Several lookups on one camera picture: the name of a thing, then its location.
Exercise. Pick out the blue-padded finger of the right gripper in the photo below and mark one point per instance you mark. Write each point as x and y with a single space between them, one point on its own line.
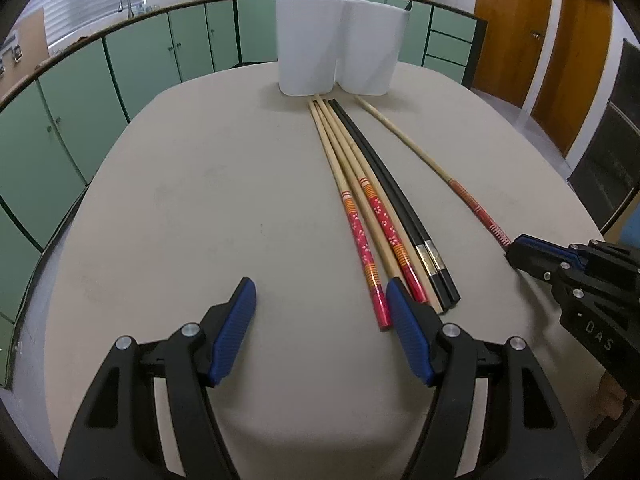
539 258

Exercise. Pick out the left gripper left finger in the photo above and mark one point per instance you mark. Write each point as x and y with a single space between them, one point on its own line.
115 433

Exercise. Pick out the red-patterned chopstick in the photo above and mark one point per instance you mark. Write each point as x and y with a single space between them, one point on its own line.
369 269
376 206
470 201

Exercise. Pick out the black chopstick one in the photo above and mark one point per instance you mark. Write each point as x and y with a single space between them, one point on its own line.
395 194

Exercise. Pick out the black chopstick two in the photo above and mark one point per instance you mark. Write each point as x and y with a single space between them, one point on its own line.
387 199

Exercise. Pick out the plain wooden chopstick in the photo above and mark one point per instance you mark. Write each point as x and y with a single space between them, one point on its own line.
385 254

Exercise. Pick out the kitchen faucet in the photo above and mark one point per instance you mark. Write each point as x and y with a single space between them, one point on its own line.
126 6

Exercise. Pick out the right hand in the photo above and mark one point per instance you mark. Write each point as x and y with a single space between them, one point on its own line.
610 398

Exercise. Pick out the black cabinet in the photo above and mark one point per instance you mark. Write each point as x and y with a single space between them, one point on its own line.
607 177

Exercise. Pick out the right wooden door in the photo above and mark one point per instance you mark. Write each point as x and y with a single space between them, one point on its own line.
575 69

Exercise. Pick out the wooden door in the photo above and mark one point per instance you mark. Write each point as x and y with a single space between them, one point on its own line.
512 46
575 69

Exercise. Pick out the left wooden door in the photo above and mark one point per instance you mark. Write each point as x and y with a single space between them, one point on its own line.
512 46

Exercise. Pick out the white utensil holder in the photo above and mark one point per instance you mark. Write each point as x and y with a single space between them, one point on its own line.
354 44

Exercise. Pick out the lower green cabinets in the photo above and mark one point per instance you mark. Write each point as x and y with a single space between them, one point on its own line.
59 123

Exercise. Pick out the brown board with device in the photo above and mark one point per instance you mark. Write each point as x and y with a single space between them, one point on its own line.
24 49

